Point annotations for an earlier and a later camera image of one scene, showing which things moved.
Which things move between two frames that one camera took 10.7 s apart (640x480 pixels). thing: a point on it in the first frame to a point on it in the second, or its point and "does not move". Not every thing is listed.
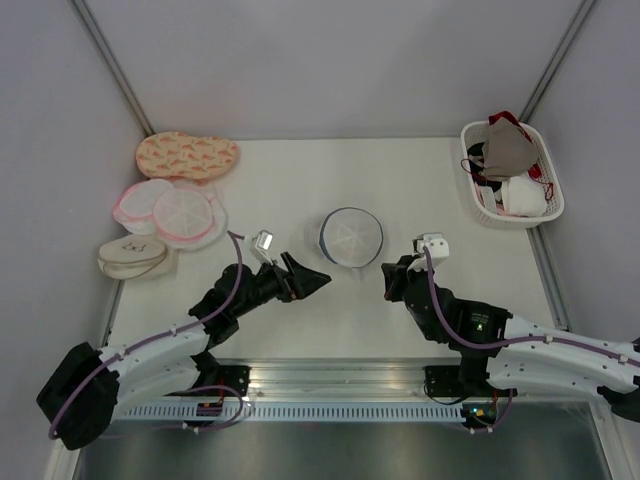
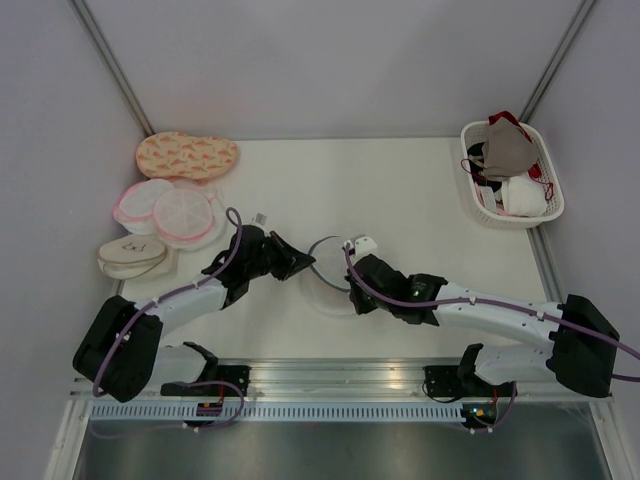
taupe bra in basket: x=508 y=151 does not move
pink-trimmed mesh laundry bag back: x=134 y=206 does not move
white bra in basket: x=523 y=196 does not move
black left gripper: x=298 y=284 to x=291 y=260
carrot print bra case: x=186 y=156 does not move
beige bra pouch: x=130 y=257 does not move
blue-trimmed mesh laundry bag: x=351 y=236 to x=324 y=285
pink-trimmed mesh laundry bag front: x=183 y=214 does not move
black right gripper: x=393 y=281 to x=360 y=305
